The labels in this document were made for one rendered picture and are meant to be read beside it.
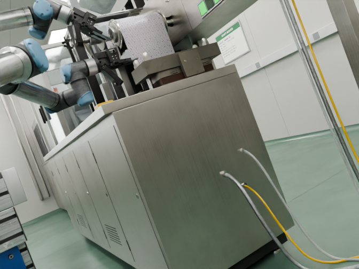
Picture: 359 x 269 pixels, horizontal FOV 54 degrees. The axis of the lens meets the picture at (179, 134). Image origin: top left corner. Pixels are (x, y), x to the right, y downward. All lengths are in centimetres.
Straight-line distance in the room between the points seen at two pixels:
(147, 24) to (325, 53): 274
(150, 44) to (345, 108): 289
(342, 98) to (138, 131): 317
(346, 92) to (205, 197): 295
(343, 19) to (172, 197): 90
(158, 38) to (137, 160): 71
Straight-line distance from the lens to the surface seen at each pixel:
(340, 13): 142
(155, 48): 179
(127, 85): 177
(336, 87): 425
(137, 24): 181
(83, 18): 182
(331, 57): 421
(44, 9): 161
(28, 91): 146
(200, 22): 175
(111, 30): 180
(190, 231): 146
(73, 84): 160
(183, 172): 143
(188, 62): 159
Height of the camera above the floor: 73
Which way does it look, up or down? 1 degrees down
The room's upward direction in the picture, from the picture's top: 21 degrees counter-clockwise
